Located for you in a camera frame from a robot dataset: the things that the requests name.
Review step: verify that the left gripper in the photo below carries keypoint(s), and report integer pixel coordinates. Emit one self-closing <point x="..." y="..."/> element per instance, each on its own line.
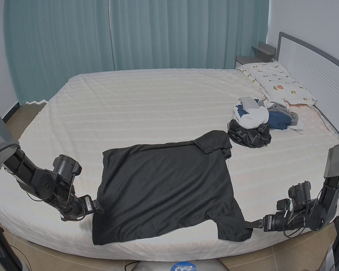
<point x="79" y="209"/>

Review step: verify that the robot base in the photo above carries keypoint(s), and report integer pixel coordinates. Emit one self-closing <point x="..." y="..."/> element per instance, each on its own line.
<point x="180" y="265"/>

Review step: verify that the grey bedside table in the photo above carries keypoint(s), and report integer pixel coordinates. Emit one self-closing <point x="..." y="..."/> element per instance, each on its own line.
<point x="264" y="51"/>

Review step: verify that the black T-shirt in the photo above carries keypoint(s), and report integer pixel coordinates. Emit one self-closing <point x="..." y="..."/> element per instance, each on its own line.
<point x="163" y="185"/>

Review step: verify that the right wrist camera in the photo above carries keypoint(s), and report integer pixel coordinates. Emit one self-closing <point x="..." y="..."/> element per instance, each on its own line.
<point x="284" y="205"/>

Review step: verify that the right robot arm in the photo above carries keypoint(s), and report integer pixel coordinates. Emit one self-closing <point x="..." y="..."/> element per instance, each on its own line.
<point x="332" y="196"/>

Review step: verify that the white printed pillow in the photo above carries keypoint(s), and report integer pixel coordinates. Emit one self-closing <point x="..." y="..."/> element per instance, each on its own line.
<point x="276" y="80"/>

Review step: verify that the bed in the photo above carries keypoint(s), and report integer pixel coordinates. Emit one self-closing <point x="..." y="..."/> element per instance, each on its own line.
<point x="144" y="109"/>

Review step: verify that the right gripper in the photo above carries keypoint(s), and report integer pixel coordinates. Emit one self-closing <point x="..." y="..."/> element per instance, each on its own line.
<point x="276" y="222"/>

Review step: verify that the pile of clothes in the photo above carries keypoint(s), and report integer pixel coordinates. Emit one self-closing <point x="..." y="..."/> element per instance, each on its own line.
<point x="254" y="117"/>

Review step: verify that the blue-green curtain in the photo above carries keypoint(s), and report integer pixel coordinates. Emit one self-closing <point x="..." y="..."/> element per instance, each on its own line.
<point x="186" y="24"/>
<point x="59" y="38"/>

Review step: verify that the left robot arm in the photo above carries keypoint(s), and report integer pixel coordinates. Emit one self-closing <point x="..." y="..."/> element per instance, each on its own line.
<point x="36" y="182"/>

